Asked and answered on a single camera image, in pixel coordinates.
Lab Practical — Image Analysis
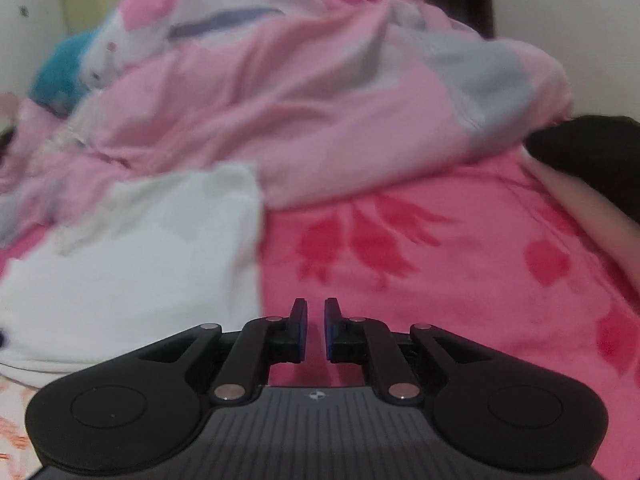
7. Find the pink printed duvet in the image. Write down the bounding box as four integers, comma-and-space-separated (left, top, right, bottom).
0, 0, 573, 246

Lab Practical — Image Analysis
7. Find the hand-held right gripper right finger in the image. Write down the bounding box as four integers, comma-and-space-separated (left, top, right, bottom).
325, 297, 493, 406

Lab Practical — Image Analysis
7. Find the white sweatshirt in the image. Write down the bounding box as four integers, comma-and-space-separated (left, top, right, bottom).
0, 162, 265, 388

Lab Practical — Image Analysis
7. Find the pink floral bed blanket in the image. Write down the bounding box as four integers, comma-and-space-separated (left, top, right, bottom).
0, 152, 640, 480

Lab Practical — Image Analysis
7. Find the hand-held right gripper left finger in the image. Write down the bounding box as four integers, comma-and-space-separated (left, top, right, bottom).
137, 298, 308, 407

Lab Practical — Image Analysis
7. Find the teal plush toy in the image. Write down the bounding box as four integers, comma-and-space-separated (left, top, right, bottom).
29, 30, 103, 113

